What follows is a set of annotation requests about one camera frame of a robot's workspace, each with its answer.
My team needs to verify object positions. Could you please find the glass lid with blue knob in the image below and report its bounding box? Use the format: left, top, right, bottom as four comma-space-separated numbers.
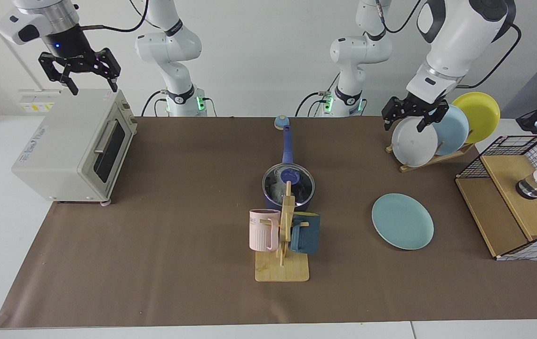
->
262, 162, 316, 206

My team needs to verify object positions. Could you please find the white plate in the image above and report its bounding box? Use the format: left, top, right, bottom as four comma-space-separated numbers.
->
391, 116, 439, 168

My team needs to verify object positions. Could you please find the light blue plate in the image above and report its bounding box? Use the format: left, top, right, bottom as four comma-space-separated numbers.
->
426, 105, 470, 156

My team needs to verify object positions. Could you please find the wooden plate rack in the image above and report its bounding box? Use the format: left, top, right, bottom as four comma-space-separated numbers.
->
385, 141, 476, 173

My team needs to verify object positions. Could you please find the yellow plate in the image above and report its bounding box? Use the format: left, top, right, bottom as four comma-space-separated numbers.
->
452, 91, 501, 144

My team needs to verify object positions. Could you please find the teal plate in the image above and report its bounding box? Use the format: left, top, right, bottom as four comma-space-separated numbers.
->
371, 193, 435, 250

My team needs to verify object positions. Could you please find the pale toaster oven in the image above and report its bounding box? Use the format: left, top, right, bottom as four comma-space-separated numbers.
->
12, 89, 138, 207

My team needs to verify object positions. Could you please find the dark blue cup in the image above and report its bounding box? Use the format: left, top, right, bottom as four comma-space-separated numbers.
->
290, 212, 321, 255

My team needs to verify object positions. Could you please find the pink ribbed cup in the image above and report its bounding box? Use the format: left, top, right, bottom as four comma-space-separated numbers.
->
249, 209, 281, 252

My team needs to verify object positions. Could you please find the wooden cup stand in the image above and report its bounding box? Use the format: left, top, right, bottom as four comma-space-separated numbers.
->
255, 181, 310, 283

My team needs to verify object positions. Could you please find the brown table cloth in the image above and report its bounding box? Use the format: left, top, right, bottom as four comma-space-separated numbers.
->
0, 116, 537, 329

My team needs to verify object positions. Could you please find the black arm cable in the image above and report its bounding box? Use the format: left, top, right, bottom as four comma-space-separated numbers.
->
458, 24, 523, 90
80, 0, 150, 33

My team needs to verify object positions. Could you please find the black base cable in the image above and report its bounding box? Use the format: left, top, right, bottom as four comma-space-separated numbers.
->
295, 92, 330, 117
141, 90, 169, 117

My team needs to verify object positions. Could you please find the white wall socket strip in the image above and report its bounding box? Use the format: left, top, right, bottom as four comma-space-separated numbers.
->
18, 89, 62, 114

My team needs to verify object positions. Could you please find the black pot with blue handle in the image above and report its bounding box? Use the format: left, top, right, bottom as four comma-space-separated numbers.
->
263, 125, 318, 212

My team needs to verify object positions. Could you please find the wire basket with wooden floor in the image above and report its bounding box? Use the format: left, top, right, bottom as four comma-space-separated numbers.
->
455, 135, 537, 261

